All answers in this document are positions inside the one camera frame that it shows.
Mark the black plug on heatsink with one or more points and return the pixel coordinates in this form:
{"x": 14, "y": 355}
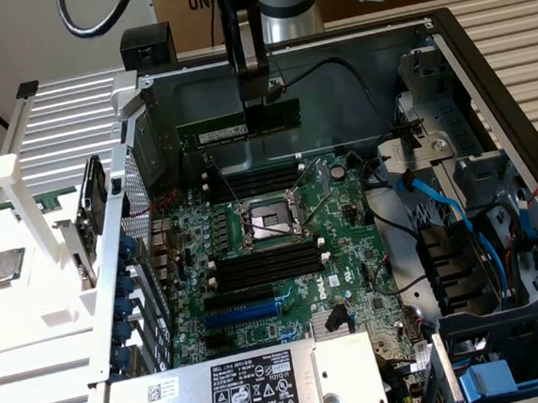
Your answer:
{"x": 336, "y": 318}

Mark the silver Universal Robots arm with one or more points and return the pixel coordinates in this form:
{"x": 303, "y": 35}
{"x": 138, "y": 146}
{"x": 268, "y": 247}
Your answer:
{"x": 291, "y": 25}

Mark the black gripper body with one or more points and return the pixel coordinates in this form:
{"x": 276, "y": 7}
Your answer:
{"x": 230, "y": 25}

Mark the grey metal drive bracket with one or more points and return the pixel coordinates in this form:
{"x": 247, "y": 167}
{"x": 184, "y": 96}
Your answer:
{"x": 390, "y": 162}

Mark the black graphics card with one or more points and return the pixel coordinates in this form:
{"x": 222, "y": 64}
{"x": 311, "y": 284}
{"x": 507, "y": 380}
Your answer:
{"x": 91, "y": 193}

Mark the long black expansion slot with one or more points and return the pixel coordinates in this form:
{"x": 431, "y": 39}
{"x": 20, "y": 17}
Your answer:
{"x": 240, "y": 299}

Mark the open grey PC case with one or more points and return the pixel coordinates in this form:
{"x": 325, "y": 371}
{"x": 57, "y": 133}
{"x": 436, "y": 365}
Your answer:
{"x": 327, "y": 111}

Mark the white corner bracket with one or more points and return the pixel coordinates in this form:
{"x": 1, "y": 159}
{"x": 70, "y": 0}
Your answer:
{"x": 122, "y": 89}

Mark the silver finned heatsink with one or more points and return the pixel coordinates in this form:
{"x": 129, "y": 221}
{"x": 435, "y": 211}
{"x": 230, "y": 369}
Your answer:
{"x": 320, "y": 324}

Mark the blue expansion slot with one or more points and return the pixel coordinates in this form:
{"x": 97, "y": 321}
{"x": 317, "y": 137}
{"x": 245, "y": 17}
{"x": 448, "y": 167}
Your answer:
{"x": 241, "y": 314}

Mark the green Dell motherboard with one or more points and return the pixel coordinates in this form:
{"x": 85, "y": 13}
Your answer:
{"x": 349, "y": 251}

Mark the silver CPU chip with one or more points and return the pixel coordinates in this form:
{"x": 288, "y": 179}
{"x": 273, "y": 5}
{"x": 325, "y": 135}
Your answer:
{"x": 3, "y": 267}

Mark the metal CPU socket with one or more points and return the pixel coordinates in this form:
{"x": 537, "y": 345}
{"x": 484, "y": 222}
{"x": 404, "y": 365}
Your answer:
{"x": 271, "y": 222}

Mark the blue plastic disk tray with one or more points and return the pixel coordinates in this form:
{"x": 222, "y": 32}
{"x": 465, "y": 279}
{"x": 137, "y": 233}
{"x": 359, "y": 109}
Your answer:
{"x": 487, "y": 378}

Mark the flat steel locking lever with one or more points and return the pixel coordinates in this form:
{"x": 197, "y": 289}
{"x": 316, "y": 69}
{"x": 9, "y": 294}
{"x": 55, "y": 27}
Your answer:
{"x": 311, "y": 172}

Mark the printed cardboard box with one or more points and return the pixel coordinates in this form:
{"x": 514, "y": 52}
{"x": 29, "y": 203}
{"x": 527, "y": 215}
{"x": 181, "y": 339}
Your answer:
{"x": 186, "y": 10}

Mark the grey metal disk bay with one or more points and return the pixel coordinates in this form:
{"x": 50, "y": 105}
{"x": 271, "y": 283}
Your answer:
{"x": 497, "y": 327}

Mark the thin steel locking lever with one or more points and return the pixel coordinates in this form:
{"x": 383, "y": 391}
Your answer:
{"x": 223, "y": 182}

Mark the blue card retention clip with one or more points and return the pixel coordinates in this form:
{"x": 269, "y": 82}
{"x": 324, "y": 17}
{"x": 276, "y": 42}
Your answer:
{"x": 125, "y": 282}
{"x": 121, "y": 329}
{"x": 121, "y": 356}
{"x": 123, "y": 305}
{"x": 127, "y": 245}

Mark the silver power supply unit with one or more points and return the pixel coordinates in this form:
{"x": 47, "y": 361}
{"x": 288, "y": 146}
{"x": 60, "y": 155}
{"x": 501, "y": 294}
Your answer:
{"x": 248, "y": 392}

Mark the green circuit board strip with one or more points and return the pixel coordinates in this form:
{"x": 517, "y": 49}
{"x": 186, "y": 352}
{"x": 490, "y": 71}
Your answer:
{"x": 50, "y": 202}

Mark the short black expansion slot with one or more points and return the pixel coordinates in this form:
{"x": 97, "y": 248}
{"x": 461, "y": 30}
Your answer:
{"x": 215, "y": 341}

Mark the white parts rack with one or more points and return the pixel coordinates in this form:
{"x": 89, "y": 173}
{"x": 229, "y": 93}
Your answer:
{"x": 45, "y": 277}

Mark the black box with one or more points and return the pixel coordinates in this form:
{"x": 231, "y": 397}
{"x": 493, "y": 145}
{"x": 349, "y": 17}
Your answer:
{"x": 147, "y": 47}

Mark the green RAM stick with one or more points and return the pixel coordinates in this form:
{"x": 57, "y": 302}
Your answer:
{"x": 216, "y": 133}

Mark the round coin battery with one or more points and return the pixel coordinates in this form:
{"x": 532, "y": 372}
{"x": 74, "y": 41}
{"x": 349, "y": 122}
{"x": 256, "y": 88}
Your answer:
{"x": 339, "y": 171}

